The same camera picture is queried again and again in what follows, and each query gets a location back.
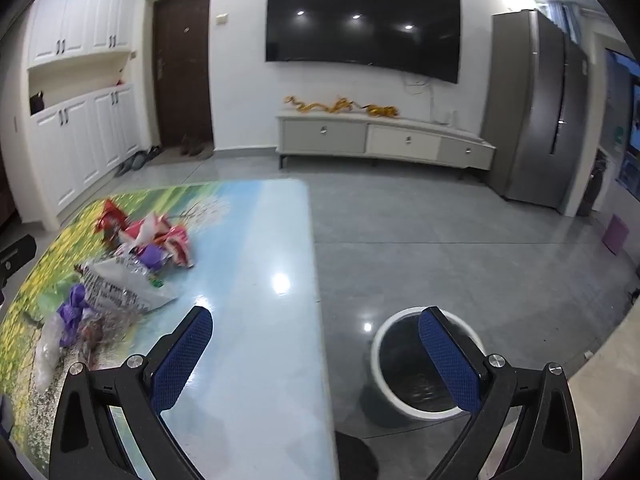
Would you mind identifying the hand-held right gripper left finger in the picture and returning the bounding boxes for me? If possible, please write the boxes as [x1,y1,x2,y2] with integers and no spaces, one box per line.
[49,305,214,480]

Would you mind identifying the purple box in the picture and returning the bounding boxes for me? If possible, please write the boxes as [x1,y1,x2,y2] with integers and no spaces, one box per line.
[602,214,631,256]

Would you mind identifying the white plastic bag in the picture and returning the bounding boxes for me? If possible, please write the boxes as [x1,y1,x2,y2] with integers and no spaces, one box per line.
[131,212,161,243]

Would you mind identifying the blue wall poster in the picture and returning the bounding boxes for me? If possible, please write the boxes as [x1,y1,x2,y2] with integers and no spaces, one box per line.
[602,49,640,196]

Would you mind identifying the white round trash bin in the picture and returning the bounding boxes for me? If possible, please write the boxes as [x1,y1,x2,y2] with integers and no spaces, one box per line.
[370,306,493,421]

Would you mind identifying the blue white curtain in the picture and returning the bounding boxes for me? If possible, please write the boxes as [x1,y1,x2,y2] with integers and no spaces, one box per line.
[545,0,581,46]

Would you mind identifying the grey television stand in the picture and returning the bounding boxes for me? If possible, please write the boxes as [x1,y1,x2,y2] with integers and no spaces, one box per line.
[276,109,497,181]

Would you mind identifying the white printed snack packet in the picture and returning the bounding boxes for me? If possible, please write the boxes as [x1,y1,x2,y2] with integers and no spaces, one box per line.
[80,256,180,315]

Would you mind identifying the television cable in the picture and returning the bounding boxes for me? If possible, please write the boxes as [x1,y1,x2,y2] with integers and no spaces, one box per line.
[402,76,436,121]

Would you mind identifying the silver refrigerator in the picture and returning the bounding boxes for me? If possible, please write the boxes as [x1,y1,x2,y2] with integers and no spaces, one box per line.
[481,9,591,211]

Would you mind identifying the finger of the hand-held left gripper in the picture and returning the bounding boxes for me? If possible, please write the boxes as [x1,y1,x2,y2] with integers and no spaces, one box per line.
[0,236,37,277]

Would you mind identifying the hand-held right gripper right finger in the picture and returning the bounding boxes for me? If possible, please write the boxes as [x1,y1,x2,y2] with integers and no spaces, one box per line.
[418,305,584,480]

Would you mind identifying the purple wrapper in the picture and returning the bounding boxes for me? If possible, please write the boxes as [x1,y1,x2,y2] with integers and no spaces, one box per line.
[139,244,168,270]
[57,284,90,348]

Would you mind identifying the transparent crinkled wrapper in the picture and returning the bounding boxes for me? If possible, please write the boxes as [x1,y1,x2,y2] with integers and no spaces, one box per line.
[75,305,146,366]

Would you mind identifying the clear plastic bag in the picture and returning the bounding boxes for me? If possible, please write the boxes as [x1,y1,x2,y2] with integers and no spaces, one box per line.
[32,317,68,393]

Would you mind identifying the dark brown door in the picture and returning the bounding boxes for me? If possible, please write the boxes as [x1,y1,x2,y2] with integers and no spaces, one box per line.
[151,0,215,150]

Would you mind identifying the grey doormat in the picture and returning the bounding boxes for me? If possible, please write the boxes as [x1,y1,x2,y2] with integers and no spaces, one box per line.
[150,147,213,162]

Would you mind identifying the white tall cabinet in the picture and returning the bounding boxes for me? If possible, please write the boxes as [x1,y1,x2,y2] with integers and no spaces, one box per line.
[25,0,138,231]

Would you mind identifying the black wall television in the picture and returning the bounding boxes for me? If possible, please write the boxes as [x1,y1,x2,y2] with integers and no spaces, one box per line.
[264,0,462,85]

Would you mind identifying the red snack wrappers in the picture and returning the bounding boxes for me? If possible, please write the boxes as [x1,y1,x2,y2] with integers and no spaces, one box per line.
[125,220,193,268]

